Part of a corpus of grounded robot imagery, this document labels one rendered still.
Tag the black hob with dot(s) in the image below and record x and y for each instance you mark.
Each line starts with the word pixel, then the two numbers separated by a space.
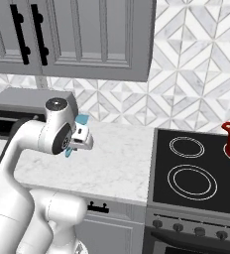
pixel 193 185

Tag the dark oven knob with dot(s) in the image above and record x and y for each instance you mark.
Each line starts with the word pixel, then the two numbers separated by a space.
pixel 221 235
pixel 178 227
pixel 199 231
pixel 157 224

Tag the grey wall cupboard door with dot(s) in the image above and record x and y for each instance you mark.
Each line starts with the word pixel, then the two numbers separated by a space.
pixel 1 33
pixel 97 33

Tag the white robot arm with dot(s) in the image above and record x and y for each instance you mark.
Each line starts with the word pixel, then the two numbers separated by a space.
pixel 18 158

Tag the grey microwave oven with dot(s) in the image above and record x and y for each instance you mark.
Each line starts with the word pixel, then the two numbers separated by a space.
pixel 24 99

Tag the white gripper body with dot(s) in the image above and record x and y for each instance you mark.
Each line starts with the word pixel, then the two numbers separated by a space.
pixel 84 141

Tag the blue spatula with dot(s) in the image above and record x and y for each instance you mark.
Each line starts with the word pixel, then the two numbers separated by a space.
pixel 83 119

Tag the grey base cupboard door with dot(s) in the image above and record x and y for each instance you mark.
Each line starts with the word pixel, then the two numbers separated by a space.
pixel 113 236

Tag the grey drawer front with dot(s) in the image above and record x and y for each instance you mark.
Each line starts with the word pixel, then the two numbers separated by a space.
pixel 127 210

